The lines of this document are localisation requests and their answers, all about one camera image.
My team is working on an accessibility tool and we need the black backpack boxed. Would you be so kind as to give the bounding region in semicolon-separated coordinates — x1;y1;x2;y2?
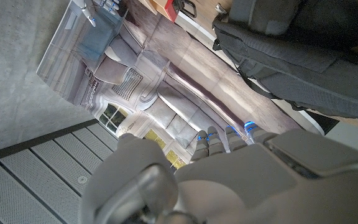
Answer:
212;0;358;128

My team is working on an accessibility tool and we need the light wooden box with slot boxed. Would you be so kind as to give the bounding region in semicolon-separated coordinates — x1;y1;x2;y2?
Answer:
137;0;160;15

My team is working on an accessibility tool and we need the printed living room backdrop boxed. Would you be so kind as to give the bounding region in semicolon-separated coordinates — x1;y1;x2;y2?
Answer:
35;0;326;170

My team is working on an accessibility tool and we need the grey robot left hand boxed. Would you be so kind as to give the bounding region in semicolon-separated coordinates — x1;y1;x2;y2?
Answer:
78;121;358;224

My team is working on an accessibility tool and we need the wooden drawer with red front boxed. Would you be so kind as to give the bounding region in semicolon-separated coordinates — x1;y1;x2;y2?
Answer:
152;0;198;23

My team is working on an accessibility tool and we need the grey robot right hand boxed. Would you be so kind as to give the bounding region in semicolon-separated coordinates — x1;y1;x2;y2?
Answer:
71;0;121;27

